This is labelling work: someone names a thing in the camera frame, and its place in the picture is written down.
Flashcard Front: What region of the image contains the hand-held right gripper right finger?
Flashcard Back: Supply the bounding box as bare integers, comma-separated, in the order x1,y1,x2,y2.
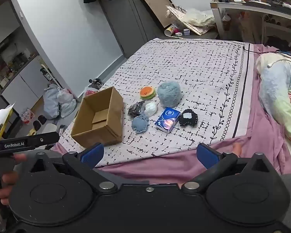
181,143,280,195

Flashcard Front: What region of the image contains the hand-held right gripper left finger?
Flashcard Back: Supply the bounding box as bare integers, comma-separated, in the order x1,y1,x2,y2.
27,143,118,195

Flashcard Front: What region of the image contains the brown cardboard box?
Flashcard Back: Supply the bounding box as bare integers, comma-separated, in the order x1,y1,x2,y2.
70,86,124,148

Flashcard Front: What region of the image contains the black stitched pouch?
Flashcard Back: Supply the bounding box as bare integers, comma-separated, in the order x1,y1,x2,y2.
179,109,198,128

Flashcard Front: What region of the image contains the blue tissue packet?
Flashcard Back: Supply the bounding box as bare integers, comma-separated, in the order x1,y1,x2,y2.
155,107,181,134

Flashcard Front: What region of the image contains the blue denim pouch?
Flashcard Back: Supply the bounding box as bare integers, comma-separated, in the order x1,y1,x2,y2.
132,115,150,134

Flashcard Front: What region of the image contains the blue fluffy plush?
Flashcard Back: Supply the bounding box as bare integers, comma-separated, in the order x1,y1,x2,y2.
157,81,183,109

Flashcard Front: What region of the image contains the white soft packet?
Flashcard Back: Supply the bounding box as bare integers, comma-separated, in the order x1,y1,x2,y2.
144,102,158,117

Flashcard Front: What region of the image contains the person's left hand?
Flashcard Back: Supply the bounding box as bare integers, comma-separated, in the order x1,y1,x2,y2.
0,153,28,206

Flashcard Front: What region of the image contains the pack of water bottles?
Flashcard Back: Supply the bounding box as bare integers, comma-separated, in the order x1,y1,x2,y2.
20,108,36,125

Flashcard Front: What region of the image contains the yellow white paper bag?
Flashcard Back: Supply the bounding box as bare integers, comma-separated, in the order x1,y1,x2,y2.
0,103,15,142

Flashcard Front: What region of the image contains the grey plastic bag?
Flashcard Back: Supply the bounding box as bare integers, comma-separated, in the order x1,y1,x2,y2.
42,84,61,120

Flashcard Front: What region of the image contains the white plastic bag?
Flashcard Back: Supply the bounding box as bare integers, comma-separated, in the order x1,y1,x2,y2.
57,89,77,118

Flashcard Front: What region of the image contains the pink red packet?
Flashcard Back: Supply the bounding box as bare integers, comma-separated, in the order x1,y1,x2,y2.
84,87,99,98

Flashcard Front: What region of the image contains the black plastic packet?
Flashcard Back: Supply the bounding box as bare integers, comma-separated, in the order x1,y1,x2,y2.
128,101,146,117

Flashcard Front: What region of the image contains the white kitchen cabinet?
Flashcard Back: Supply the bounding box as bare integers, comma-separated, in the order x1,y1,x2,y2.
0,0,65,136

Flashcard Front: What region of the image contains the orange green burger plush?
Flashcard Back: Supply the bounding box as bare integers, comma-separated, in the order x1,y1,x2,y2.
140,86,157,100

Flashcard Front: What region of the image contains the white black printed blanket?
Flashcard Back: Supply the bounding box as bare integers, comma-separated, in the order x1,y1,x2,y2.
50,38,255,168

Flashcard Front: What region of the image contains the pale green quilt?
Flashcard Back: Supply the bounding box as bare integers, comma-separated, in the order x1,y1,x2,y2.
274,89,291,150

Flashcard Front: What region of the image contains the light blue fluffy blanket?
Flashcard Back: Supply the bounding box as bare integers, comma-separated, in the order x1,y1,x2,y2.
258,62,291,117

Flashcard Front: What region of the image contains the patterned tote bag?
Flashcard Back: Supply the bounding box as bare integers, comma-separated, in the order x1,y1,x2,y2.
166,5,217,35

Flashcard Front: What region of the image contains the paper cup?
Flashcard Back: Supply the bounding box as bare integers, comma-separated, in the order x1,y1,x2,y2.
164,24,178,37

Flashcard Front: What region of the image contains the dark grey wardrobe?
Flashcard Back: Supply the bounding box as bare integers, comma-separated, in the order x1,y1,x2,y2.
99,0,176,59

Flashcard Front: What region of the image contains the cream plastic bag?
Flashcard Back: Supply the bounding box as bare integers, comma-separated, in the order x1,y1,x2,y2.
184,8,217,28

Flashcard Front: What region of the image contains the white shelf unit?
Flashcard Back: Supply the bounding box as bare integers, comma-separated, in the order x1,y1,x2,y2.
210,0,291,43

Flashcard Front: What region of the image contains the white charging cable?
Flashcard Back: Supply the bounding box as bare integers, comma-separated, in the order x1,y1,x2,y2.
267,58,291,69

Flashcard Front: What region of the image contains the black picture frame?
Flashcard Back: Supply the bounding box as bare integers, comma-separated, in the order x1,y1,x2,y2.
133,0,176,29

